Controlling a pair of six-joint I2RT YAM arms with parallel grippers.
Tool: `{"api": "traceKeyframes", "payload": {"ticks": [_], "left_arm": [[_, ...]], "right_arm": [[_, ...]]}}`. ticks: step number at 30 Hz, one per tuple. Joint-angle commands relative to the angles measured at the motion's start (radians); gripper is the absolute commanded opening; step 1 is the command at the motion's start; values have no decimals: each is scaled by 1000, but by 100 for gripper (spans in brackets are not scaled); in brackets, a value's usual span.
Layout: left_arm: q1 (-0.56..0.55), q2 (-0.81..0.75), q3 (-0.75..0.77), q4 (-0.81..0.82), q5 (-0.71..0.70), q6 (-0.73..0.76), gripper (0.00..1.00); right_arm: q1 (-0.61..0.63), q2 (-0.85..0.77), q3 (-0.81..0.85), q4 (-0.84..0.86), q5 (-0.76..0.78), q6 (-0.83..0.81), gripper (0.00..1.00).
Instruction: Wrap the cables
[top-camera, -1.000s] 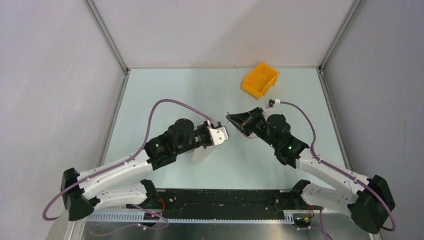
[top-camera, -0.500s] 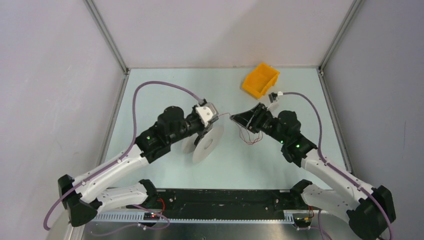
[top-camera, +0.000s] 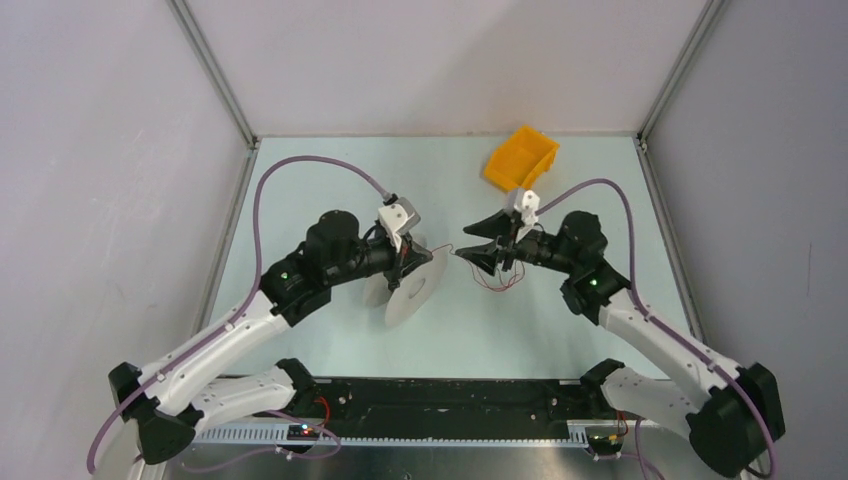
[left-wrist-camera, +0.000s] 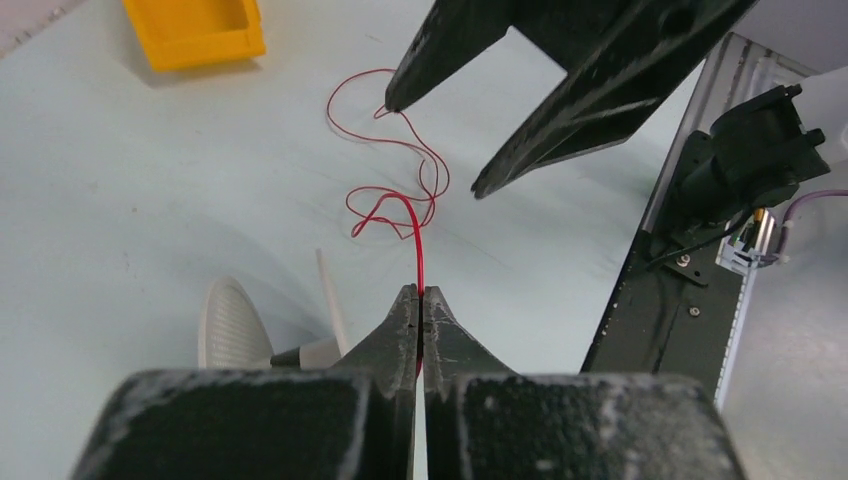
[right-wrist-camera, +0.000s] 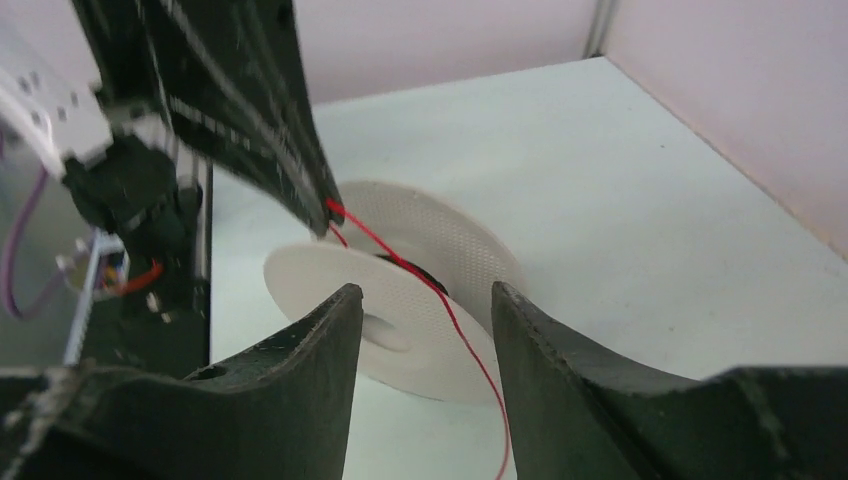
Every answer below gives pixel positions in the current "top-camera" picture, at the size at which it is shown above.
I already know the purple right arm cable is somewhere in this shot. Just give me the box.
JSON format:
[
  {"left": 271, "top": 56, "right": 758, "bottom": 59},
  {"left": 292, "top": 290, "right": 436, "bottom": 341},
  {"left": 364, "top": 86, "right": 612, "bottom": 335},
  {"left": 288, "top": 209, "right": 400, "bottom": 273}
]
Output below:
[{"left": 535, "top": 178, "right": 780, "bottom": 480}]

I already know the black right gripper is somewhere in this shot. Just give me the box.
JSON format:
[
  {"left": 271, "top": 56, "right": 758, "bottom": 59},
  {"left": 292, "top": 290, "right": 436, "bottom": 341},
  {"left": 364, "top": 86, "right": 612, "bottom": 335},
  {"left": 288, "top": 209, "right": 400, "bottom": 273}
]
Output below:
[{"left": 456, "top": 207, "right": 578, "bottom": 276}]

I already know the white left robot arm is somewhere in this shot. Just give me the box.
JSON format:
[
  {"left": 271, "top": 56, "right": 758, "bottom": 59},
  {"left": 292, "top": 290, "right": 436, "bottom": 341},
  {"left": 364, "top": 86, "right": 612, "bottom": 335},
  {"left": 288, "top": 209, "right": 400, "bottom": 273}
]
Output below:
[{"left": 108, "top": 203, "right": 434, "bottom": 465}]

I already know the red thin wire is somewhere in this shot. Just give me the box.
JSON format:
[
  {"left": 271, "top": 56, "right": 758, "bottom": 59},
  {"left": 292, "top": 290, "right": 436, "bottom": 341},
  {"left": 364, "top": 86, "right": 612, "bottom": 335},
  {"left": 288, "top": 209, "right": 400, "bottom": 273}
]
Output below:
[{"left": 430, "top": 243, "right": 526, "bottom": 294}]

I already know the aluminium frame post left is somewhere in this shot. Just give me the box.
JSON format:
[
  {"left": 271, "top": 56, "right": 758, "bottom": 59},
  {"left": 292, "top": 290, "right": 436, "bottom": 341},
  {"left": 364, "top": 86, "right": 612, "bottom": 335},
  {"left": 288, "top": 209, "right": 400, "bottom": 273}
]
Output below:
[{"left": 167, "top": 0, "right": 258, "bottom": 149}]

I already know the yellow plastic bin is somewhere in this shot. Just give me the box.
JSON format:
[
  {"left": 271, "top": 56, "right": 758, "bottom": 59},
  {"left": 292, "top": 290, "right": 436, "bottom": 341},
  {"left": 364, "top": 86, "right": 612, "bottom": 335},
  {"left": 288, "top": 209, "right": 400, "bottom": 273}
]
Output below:
[{"left": 482, "top": 125, "right": 560, "bottom": 192}]

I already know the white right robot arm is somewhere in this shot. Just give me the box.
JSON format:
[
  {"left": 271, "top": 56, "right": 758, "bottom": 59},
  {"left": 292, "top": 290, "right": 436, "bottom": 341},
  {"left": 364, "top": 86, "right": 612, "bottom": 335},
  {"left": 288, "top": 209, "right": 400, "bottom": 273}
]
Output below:
[{"left": 456, "top": 211, "right": 786, "bottom": 478}]

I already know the aluminium frame post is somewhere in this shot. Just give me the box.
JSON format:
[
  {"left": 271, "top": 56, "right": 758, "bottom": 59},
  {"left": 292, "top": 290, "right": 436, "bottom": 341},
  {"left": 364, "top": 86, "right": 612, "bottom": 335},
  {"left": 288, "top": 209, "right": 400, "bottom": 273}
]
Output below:
[
  {"left": 167, "top": 0, "right": 258, "bottom": 149},
  {"left": 637, "top": 0, "right": 730, "bottom": 151}
]

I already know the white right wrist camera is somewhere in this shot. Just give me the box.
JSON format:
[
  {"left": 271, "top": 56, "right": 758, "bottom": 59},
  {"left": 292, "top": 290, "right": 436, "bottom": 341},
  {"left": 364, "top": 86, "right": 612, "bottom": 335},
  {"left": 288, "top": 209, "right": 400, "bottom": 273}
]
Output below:
[{"left": 504, "top": 187, "right": 540, "bottom": 242}]

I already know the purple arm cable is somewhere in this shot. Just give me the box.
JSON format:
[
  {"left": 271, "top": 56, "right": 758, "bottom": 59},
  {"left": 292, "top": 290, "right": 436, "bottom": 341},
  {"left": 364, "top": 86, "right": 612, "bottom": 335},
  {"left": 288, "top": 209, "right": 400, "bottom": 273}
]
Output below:
[
  {"left": 535, "top": 178, "right": 780, "bottom": 480},
  {"left": 86, "top": 155, "right": 399, "bottom": 477}
]

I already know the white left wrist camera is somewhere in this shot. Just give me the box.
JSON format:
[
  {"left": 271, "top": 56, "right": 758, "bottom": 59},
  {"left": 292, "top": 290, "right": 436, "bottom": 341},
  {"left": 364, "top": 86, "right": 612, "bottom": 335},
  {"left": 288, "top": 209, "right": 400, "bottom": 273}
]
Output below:
[{"left": 377, "top": 197, "right": 421, "bottom": 253}]

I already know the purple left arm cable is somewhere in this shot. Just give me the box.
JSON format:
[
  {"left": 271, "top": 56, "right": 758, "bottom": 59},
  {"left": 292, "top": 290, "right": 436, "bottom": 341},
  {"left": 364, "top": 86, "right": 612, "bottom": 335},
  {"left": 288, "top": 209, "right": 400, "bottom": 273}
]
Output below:
[{"left": 86, "top": 155, "right": 399, "bottom": 477}]

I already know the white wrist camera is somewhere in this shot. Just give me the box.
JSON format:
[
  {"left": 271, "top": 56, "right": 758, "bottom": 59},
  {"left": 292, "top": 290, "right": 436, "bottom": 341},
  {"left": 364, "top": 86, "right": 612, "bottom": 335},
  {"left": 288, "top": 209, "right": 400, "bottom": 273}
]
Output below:
[
  {"left": 504, "top": 187, "right": 540, "bottom": 242},
  {"left": 377, "top": 197, "right": 421, "bottom": 253}
]

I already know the aluminium frame post right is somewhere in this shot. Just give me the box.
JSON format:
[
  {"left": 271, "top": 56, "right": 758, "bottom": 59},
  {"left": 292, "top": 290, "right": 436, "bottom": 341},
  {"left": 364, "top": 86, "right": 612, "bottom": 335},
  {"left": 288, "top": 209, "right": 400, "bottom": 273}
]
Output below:
[{"left": 637, "top": 0, "right": 730, "bottom": 151}]

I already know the white perforated cable spool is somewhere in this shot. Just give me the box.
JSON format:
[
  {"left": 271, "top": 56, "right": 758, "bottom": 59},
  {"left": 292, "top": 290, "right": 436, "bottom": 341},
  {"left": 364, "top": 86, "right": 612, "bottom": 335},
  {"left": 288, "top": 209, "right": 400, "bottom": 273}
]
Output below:
[{"left": 363, "top": 246, "right": 448, "bottom": 328}]

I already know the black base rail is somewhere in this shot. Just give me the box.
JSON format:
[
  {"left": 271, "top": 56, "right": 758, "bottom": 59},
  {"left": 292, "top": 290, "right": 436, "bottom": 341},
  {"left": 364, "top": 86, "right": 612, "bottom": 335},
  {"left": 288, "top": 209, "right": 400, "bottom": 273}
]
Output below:
[{"left": 282, "top": 377, "right": 616, "bottom": 436}]

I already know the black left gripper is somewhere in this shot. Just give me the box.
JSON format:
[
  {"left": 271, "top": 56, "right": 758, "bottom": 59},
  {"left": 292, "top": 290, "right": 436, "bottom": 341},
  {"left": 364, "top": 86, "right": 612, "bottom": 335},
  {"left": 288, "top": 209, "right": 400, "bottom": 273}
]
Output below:
[{"left": 326, "top": 229, "right": 432, "bottom": 287}]

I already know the slotted cable duct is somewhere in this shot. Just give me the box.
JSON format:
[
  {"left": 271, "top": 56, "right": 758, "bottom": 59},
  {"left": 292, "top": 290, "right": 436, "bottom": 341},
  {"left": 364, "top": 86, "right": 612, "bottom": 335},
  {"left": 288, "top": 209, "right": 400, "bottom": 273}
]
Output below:
[{"left": 178, "top": 423, "right": 591, "bottom": 448}]

